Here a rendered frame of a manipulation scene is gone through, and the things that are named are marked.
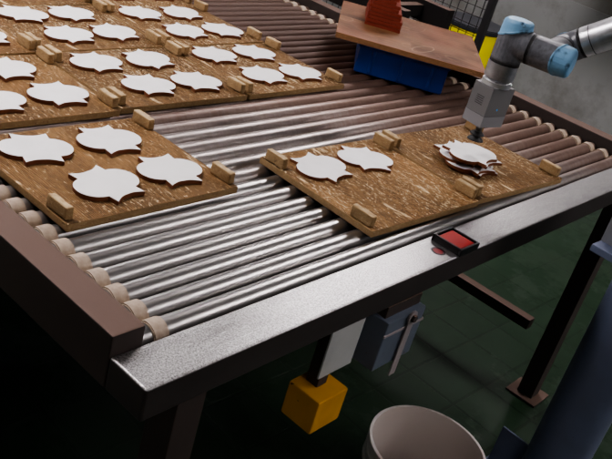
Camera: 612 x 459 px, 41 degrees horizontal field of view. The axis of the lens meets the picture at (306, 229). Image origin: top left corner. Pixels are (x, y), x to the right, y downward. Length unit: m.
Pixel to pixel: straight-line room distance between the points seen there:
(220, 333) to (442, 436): 1.08
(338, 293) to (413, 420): 0.82
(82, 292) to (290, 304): 0.36
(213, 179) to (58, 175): 0.31
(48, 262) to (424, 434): 1.26
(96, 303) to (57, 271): 0.10
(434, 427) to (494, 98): 0.86
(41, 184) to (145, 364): 0.50
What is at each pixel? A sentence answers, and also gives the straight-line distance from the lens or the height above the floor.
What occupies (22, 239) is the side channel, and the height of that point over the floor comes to 0.95.
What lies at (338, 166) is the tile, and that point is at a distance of 1.93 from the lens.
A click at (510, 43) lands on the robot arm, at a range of 2.08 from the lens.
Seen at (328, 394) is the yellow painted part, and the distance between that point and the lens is 1.61.
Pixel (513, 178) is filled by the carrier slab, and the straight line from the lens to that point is 2.25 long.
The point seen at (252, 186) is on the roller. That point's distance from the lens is 1.78.
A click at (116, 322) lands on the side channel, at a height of 0.95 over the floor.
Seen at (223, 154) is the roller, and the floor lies 0.91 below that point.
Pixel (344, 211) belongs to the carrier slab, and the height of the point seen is 0.94.
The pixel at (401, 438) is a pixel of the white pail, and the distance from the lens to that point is 2.28.
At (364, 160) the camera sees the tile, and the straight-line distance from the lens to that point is 2.01.
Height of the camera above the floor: 1.67
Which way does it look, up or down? 27 degrees down
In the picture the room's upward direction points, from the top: 16 degrees clockwise
